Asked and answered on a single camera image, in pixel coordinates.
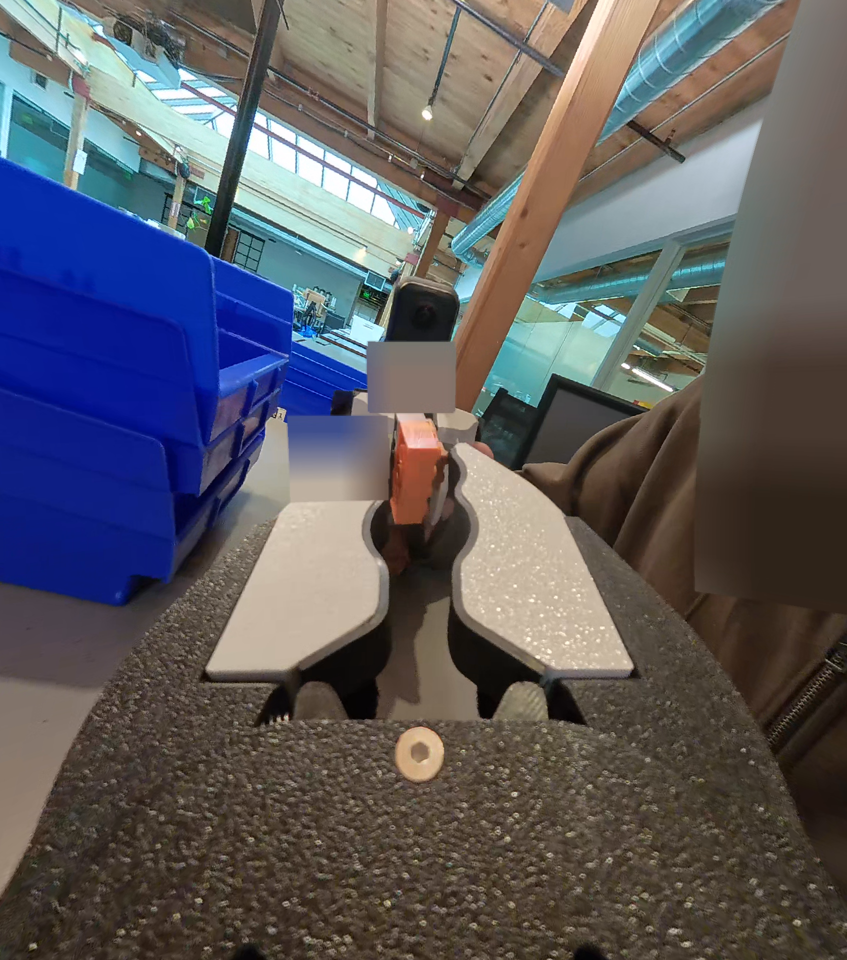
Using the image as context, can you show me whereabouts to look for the person's right forearm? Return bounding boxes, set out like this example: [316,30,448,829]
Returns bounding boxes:
[519,378,702,601]

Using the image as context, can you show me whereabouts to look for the wooden support post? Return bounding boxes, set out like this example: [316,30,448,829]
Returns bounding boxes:
[453,0,666,411]

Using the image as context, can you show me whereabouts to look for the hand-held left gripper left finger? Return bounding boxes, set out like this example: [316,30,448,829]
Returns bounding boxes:
[206,501,392,682]

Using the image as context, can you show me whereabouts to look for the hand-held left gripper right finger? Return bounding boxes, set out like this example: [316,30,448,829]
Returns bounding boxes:
[447,442,635,682]

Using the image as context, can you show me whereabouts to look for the silver ventilation duct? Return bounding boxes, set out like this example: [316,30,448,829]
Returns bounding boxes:
[452,0,792,260]
[536,243,734,305]

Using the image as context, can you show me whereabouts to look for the bright orange toy brick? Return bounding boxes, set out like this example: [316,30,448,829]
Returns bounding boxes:
[391,416,449,526]

